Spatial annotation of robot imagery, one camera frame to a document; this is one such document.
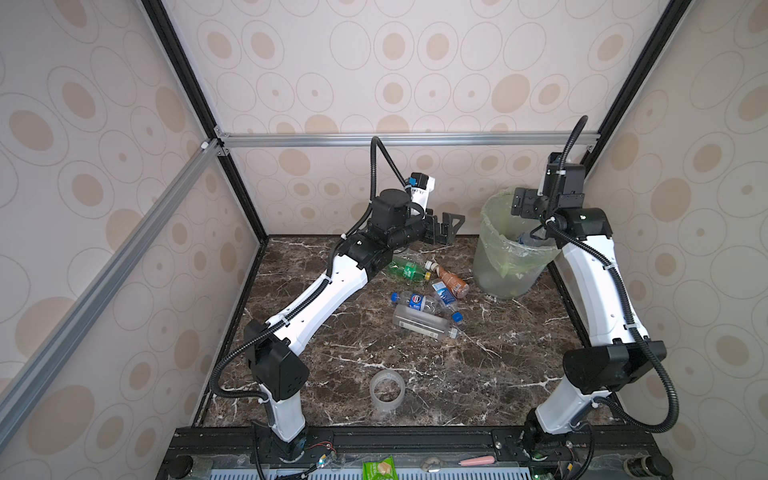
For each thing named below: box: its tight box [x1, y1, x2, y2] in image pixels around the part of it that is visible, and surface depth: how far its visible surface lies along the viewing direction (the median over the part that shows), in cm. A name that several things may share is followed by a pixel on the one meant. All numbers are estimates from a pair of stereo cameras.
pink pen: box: [458, 456, 495, 467], surface depth 73 cm
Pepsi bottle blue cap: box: [390, 291, 445, 314], surface depth 99 cm
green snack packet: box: [361, 455, 398, 480], surface depth 70 cm
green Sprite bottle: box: [387, 260, 431, 282], surface depth 108 cm
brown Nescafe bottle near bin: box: [424, 260, 470, 298], surface depth 102 cm
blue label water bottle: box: [432, 281, 464, 323], surface depth 99 cm
